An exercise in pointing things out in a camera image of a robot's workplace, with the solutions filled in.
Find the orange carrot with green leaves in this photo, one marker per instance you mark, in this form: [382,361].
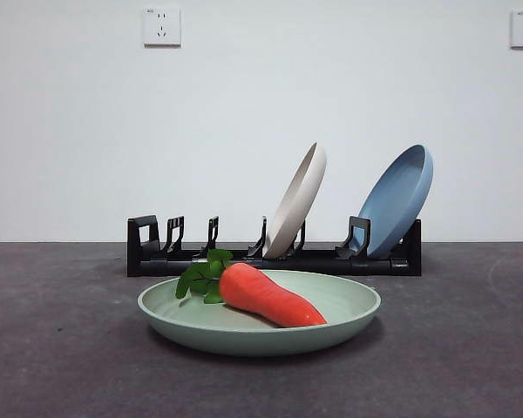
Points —
[265,296]

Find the green round plate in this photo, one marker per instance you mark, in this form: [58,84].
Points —
[253,339]

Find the beige round plate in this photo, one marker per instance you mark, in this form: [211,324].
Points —
[297,202]

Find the black plate rack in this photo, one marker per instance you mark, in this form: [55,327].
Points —
[366,266]

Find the blue round plate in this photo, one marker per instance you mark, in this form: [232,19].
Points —
[397,196]

